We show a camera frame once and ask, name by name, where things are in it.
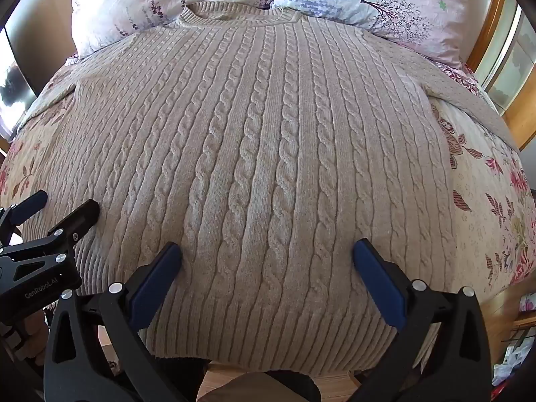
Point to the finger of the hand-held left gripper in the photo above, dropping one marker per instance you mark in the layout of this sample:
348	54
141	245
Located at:
79	222
27	207

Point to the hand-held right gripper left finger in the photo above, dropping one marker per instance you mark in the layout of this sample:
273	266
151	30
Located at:
154	278

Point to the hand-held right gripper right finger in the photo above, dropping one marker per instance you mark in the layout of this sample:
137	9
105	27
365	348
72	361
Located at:
380	278

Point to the floral quilt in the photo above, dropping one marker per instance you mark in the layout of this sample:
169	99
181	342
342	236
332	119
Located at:
481	184

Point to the white pillow with purple flowers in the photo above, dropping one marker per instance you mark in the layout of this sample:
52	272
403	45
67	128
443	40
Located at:
138	0

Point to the lavender print pillow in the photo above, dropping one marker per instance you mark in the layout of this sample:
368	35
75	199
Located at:
377	4

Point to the person's left hand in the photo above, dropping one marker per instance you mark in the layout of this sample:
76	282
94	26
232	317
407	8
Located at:
35	339

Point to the dark screen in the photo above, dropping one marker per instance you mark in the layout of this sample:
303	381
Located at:
16	75

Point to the wooden headboard cabinet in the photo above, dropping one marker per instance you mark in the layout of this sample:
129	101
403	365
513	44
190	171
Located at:
488	21

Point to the white plastic bag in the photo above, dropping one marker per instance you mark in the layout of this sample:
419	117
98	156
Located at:
507	374

